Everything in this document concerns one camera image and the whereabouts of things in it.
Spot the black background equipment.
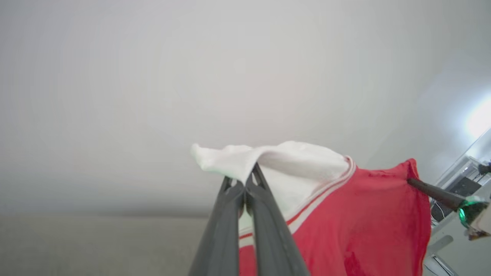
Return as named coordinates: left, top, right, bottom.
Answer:
left=430, top=176, right=482, bottom=223

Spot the red and white jersey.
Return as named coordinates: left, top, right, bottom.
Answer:
left=191, top=140, right=432, bottom=276

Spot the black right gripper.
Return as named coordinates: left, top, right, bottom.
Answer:
left=407, top=177, right=491, bottom=242

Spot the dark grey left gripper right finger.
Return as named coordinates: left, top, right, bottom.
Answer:
left=245, top=163, right=311, bottom=276

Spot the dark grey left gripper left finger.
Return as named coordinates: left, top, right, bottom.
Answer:
left=188, top=176, right=246, bottom=276

